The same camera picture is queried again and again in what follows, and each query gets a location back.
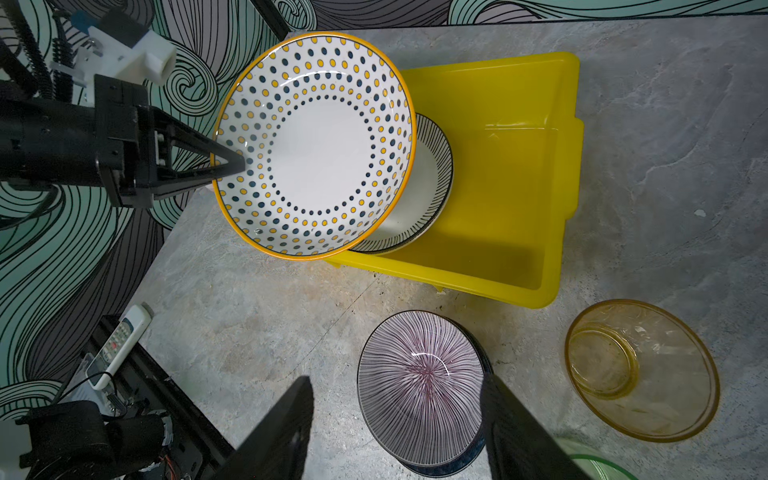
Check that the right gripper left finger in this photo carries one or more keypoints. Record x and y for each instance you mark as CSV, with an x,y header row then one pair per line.
x,y
277,448

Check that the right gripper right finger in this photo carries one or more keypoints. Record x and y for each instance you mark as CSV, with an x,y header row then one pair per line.
x,y
517,445

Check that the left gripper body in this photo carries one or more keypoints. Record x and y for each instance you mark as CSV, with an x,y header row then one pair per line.
x,y
133,142

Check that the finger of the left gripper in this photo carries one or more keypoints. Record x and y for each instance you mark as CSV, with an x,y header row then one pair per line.
x,y
178,134
165,182

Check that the blue floral bowl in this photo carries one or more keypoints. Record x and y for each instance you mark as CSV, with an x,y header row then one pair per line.
x,y
473,450

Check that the purple striped bowl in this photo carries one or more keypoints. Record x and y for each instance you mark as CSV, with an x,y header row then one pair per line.
x,y
418,388

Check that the dotted plate yellow rim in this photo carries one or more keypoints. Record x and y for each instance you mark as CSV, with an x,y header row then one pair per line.
x,y
327,129

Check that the white plate black striped rim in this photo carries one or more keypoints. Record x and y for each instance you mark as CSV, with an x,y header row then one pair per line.
x,y
424,197

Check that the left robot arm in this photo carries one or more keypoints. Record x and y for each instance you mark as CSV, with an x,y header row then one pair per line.
x,y
85,119

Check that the yellow plastic bin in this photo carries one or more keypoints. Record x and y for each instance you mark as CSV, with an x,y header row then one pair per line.
x,y
517,147

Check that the green plastic cup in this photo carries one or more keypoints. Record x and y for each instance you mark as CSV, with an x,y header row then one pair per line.
x,y
592,462

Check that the white remote control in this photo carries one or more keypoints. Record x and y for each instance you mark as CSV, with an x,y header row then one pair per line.
x,y
118,346

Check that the amber plastic cup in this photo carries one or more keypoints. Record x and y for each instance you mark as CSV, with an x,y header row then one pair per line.
x,y
642,370

